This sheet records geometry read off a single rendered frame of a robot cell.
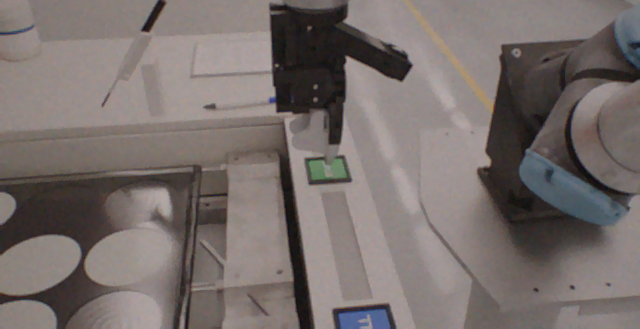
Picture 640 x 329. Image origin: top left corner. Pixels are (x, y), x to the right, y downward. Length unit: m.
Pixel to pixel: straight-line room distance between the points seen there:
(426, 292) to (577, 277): 1.10
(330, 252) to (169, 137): 0.36
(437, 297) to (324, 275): 1.33
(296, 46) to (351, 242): 0.23
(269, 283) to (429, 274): 1.35
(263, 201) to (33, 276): 0.30
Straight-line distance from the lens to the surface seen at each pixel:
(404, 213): 2.20
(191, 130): 0.87
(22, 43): 1.15
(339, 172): 0.72
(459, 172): 1.00
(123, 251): 0.75
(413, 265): 1.99
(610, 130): 0.59
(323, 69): 0.62
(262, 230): 0.77
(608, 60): 0.71
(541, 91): 0.84
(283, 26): 0.63
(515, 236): 0.89
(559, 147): 0.64
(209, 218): 0.87
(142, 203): 0.82
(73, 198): 0.86
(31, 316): 0.71
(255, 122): 0.86
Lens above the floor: 1.38
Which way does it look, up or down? 33 degrees down
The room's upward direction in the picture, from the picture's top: straight up
